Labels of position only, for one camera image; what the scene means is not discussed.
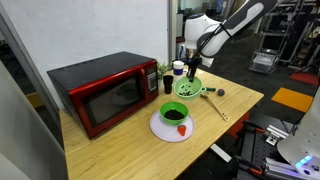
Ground red floor mat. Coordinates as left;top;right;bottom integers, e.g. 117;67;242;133
289;72;319;86

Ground mint green pot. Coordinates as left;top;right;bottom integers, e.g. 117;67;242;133
173;75;208;98

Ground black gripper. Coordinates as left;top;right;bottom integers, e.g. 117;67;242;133
185;55;203;83

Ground aluminium bracket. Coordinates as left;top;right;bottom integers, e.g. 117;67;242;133
265;124;289;147

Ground pale lavender plate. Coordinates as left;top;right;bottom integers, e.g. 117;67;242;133
149;109;196;143

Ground coffee beans in bowl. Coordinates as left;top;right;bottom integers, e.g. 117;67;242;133
163;109;186;121

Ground white cabinet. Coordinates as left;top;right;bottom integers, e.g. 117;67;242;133
175;35;187;60

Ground green bowl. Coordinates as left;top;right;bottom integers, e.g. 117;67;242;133
159;101;190;126

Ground white purple paper cup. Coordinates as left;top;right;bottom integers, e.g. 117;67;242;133
172;60;185;82

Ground orange handled clamp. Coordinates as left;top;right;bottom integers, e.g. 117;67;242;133
243;120;268;134
234;156;264;177

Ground orange floor mat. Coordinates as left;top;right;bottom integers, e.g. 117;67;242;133
270;87;314;113

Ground grey partition panel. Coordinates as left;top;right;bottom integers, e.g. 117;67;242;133
0;61;69;180

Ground white storage bin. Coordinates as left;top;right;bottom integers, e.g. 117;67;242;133
249;49;281;74

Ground red black microwave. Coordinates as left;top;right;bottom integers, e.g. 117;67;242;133
46;50;160;140

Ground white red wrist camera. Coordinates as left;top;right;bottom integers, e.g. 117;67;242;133
199;56;215;68

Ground coffee beans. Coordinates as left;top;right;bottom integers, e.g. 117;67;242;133
179;89;195;97
163;109;186;121

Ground black breadboard base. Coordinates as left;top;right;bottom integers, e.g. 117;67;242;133
233;114;301;180

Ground metal shelf rack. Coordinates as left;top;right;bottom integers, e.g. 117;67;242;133
259;0;320;69

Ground beige plastic spoon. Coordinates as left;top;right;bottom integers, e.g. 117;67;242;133
199;92;230;122

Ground black cup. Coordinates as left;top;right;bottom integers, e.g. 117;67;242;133
162;74;175;95

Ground red toy strawberry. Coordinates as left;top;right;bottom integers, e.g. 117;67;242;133
176;124;188;137

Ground grey metal frame post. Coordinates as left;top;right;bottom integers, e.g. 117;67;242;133
0;3;62;128

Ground small potted plant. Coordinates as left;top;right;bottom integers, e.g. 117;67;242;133
157;62;173;81

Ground white flat board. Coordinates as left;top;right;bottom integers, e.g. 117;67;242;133
209;143;233;163

